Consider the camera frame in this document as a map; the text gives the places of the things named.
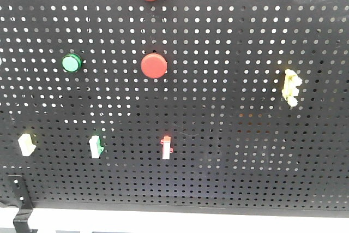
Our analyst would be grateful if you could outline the lower red push button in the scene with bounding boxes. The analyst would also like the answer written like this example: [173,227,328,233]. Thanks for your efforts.
[141,53,167,79]

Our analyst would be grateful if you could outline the green push button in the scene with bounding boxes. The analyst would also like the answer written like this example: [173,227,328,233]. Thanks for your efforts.
[62,53,82,73]

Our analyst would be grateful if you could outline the black perforated pegboard panel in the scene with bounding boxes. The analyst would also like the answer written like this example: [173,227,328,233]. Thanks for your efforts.
[1,0,348,217]

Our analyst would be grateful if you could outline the white standing desk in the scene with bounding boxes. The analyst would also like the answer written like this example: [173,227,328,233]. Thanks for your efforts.
[0,207,349,233]

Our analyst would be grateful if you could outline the red-white rocker switch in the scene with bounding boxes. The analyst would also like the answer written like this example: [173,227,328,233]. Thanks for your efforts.
[160,136,173,160]

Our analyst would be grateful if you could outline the green-white rocker switch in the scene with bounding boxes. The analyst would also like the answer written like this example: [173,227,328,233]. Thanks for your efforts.
[89,135,104,159]

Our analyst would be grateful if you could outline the yellow toggle switch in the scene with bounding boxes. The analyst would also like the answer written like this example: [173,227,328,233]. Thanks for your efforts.
[281,69,303,107]

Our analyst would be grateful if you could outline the white rocker switch left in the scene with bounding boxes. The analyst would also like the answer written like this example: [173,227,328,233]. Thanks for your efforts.
[18,133,37,157]

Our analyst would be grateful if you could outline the left black clamp bracket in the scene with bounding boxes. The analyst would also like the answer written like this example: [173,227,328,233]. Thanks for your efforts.
[8,175,38,233]

